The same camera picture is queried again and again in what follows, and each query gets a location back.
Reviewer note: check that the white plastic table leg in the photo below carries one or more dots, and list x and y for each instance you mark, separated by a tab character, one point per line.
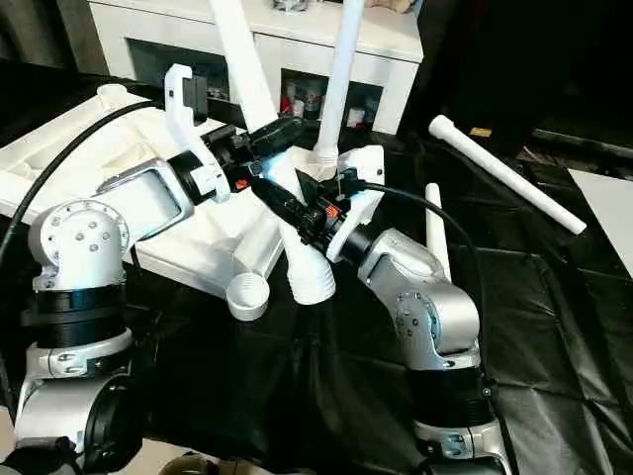
436	228
341	69
242	59
504	173

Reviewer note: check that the black work mat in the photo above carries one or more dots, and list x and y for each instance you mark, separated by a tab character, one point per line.
554	346

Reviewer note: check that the white cabinet with glass doors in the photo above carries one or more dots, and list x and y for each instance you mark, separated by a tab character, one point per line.
386	40

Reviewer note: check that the flat white board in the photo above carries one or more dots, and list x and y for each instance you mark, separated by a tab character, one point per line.
608	218

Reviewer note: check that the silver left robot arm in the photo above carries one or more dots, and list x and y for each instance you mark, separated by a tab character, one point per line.
79	247

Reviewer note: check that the small grey object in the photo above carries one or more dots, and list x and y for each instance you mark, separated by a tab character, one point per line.
289	4

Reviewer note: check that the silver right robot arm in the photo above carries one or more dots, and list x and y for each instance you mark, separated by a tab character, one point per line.
425	297

